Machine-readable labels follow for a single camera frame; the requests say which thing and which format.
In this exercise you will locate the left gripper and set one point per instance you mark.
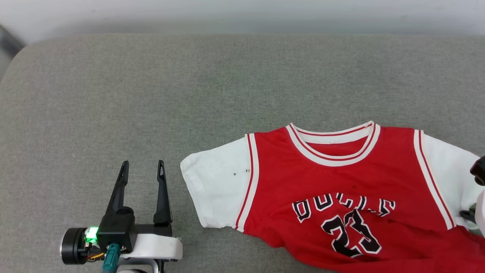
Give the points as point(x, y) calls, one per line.
point(117, 235)

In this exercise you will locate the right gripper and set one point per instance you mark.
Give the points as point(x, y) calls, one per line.
point(480, 170)

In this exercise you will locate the red jersey with white sleeves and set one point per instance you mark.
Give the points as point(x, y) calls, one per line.
point(303, 170)

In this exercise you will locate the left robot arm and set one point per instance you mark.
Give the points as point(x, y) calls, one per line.
point(153, 265)

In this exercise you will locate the grey metal pole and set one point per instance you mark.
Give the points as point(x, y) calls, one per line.
point(7, 41)

